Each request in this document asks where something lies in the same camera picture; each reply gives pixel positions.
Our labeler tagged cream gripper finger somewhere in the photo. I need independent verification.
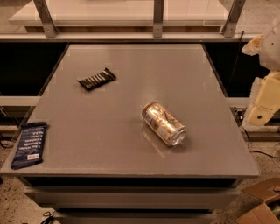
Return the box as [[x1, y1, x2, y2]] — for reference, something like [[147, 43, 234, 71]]
[[242, 71, 280, 126], [241, 34, 263, 56]]

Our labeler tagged orange soda can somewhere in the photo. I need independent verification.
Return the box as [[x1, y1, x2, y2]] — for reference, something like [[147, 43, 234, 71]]
[[142, 102, 186, 147]]

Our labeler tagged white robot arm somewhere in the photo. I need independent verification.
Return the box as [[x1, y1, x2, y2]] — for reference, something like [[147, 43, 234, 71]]
[[241, 17, 280, 126]]

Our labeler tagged blue rxbar blueberry packet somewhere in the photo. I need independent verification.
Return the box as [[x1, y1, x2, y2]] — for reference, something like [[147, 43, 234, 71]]
[[10, 122, 47, 170]]

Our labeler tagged brown cardboard box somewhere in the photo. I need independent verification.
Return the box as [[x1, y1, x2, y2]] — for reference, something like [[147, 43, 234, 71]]
[[236, 178, 280, 224]]

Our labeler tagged dark snack bar wrapper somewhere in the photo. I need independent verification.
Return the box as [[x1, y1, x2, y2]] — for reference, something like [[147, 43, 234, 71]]
[[77, 67, 116, 91]]

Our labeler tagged grey drawer cabinet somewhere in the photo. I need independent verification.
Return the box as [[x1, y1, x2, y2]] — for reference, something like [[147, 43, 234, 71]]
[[21, 174, 242, 224]]

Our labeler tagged black cable on floor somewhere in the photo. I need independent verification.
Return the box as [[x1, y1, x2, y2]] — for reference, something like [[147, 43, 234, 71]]
[[241, 125, 280, 160]]

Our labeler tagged metal window frame rail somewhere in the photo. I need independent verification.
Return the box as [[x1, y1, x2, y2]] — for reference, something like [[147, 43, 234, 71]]
[[0, 0, 259, 43]]

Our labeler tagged black cable lower left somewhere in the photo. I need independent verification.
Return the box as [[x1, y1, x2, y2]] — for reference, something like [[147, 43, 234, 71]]
[[39, 210, 57, 224]]

